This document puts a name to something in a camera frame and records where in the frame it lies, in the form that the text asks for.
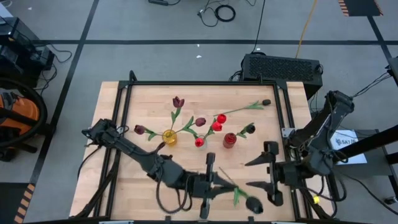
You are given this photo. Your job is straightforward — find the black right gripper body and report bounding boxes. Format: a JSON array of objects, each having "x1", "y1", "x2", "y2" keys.
[{"x1": 263, "y1": 141, "x2": 302, "y2": 207}]

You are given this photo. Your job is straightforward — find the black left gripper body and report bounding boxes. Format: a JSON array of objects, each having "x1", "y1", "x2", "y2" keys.
[{"x1": 185, "y1": 151, "x2": 216, "y2": 220}]

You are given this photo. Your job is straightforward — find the black artificial tulip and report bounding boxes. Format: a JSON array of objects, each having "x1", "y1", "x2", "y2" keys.
[
  {"x1": 218, "y1": 166, "x2": 264, "y2": 215},
  {"x1": 213, "y1": 98, "x2": 272, "y2": 117},
  {"x1": 231, "y1": 123, "x2": 257, "y2": 141}
]

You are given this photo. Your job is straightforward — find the red artificial tulip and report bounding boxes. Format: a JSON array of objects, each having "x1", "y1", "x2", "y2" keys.
[
  {"x1": 203, "y1": 121, "x2": 223, "y2": 139},
  {"x1": 205, "y1": 113, "x2": 228, "y2": 138}
]

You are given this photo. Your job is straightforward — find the dark maroon artificial tulip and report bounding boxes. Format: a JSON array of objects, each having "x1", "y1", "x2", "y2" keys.
[
  {"x1": 169, "y1": 96, "x2": 185, "y2": 133},
  {"x1": 174, "y1": 116, "x2": 206, "y2": 138}
]

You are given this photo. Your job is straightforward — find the large-leafed green tulip stem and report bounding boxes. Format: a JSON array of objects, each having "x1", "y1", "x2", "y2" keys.
[{"x1": 134, "y1": 124, "x2": 165, "y2": 141}]

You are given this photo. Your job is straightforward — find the red glass vase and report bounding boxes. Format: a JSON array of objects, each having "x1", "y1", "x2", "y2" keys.
[{"x1": 222, "y1": 132, "x2": 238, "y2": 149}]

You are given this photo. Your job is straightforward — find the yellow glass vase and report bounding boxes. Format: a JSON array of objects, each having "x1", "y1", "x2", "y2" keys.
[{"x1": 162, "y1": 129, "x2": 178, "y2": 146}]

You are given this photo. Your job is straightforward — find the white printed paper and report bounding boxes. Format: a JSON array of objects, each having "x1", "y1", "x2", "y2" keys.
[{"x1": 329, "y1": 129, "x2": 368, "y2": 166}]

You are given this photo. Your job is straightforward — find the dark grey side table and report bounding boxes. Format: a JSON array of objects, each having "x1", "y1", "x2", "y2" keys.
[{"x1": 319, "y1": 128, "x2": 398, "y2": 200}]

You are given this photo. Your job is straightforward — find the black computer case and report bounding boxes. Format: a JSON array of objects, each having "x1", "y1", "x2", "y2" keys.
[{"x1": 241, "y1": 52, "x2": 324, "y2": 101}]

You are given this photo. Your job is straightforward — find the black diagonal beam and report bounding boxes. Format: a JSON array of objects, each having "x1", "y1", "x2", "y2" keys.
[{"x1": 332, "y1": 123, "x2": 398, "y2": 165}]

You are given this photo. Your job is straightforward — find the orange vacuum cleaner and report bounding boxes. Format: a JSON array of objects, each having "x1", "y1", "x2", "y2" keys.
[
  {"x1": 0, "y1": 88, "x2": 41, "y2": 138},
  {"x1": 0, "y1": 77, "x2": 50, "y2": 150}
]

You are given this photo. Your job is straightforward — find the black mat with striped edge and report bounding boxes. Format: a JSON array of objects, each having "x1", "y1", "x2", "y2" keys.
[
  {"x1": 338, "y1": 0, "x2": 384, "y2": 17},
  {"x1": 0, "y1": 182, "x2": 36, "y2": 224}
]

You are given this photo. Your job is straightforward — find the black equipment stack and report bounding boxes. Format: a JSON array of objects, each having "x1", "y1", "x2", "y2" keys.
[{"x1": 0, "y1": 16, "x2": 56, "y2": 90}]

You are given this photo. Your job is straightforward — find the black hanging cable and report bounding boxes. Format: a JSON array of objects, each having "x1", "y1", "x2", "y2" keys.
[{"x1": 251, "y1": 0, "x2": 267, "y2": 53}]

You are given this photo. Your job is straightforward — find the yellow hanging cable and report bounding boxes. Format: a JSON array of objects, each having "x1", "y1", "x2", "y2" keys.
[{"x1": 294, "y1": 0, "x2": 318, "y2": 59}]

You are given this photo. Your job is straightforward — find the coiled black cable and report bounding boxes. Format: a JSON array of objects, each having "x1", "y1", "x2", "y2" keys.
[{"x1": 214, "y1": 4, "x2": 236, "y2": 23}]

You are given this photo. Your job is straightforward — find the black cable with plug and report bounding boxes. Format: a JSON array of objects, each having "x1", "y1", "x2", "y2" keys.
[{"x1": 197, "y1": 0, "x2": 220, "y2": 28}]

